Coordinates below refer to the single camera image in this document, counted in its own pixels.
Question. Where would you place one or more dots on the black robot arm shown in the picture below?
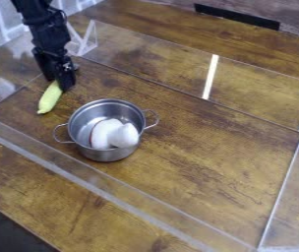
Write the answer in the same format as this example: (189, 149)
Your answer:
(22, 4)

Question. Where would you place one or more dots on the clear acrylic enclosure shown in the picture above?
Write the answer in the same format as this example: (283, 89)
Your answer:
(212, 183)

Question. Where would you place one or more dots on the white mushroom toy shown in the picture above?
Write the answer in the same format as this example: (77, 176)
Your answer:
(113, 134)

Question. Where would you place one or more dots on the black bar on wall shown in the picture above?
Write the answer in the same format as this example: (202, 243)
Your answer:
(238, 17)

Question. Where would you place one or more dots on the small steel pot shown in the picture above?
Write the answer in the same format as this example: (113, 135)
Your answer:
(75, 132)

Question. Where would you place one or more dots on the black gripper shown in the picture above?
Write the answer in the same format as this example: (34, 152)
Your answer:
(47, 23)

